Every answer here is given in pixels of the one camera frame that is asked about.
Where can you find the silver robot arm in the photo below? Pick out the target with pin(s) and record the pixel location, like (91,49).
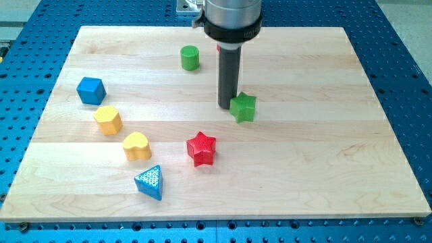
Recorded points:
(230,22)

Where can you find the light wooden board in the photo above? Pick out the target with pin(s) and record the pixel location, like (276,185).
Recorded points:
(320,145)

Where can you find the red star block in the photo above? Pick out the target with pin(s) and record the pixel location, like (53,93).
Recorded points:
(201,149)

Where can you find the silver metal bracket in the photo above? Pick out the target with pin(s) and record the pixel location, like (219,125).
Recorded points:
(188,7)

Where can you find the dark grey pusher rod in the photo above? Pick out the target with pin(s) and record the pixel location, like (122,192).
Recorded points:
(229,66)

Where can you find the blue triangle block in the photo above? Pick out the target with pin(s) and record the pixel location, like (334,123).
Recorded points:
(150,182)

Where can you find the yellow heart block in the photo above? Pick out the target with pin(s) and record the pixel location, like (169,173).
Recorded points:
(136,146)

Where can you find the blue cube block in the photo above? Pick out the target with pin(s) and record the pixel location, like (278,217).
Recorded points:
(91,91)

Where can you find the yellow hexagon block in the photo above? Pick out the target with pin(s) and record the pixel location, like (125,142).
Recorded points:
(108,120)

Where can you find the green star block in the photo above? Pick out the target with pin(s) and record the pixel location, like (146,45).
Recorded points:
(243,107)

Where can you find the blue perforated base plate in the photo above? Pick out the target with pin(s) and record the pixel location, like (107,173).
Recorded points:
(34,61)

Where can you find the green cylinder block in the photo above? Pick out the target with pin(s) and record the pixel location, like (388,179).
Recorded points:
(190,58)

